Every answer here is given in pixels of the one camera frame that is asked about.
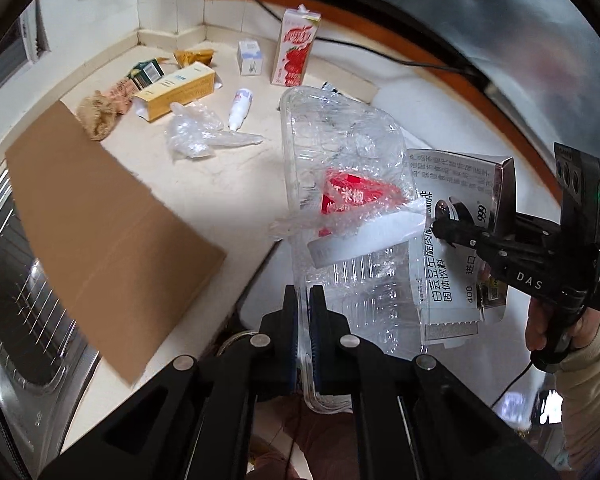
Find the strawberry milk carton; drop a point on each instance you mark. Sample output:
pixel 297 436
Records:
pixel 295 45

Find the person's pink clothing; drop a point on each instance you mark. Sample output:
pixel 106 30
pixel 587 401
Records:
pixel 320 440

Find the yellow white box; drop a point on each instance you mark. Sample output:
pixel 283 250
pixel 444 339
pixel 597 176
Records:
pixel 179 87

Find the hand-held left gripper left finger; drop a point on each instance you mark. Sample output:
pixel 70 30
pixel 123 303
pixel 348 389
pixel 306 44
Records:
pixel 291 340

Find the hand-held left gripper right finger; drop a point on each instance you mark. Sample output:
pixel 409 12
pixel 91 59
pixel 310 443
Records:
pixel 316 340

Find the window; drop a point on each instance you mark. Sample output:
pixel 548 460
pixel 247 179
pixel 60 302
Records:
pixel 34 35

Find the person's right forearm beige sleeve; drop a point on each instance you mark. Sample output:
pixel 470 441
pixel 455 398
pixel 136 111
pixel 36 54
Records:
pixel 590 395

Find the red snack packet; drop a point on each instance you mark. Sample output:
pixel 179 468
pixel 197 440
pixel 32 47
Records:
pixel 350 192

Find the clear plastic clamshell container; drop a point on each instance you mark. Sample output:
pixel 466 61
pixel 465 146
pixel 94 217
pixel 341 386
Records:
pixel 330 130

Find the plastic wrap white label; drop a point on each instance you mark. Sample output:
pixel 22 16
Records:
pixel 350 247

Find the beige green milk carton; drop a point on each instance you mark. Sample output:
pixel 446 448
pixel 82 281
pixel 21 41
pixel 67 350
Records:
pixel 142 74

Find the small white blue box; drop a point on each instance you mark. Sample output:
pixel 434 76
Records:
pixel 250 57

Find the small white plastic bottle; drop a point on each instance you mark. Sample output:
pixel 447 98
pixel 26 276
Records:
pixel 241 107

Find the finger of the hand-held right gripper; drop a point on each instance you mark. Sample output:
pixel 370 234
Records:
pixel 460 235
pixel 537 225

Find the crumpled brown paper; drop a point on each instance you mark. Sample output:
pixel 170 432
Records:
pixel 97 115

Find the orange brown wrapper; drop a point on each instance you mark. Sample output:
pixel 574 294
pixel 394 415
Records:
pixel 192 57

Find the brown cardboard sheet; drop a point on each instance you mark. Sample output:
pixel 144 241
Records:
pixel 104 240

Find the crumpled clear plastic bag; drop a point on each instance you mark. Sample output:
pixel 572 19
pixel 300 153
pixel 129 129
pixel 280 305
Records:
pixel 192 130

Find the white silver carton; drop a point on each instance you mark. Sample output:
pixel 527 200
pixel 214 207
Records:
pixel 450 285

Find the person's right hand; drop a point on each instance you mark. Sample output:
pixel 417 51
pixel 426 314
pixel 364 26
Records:
pixel 535 325

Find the metal dish rack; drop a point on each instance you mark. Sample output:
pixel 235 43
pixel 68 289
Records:
pixel 9 410

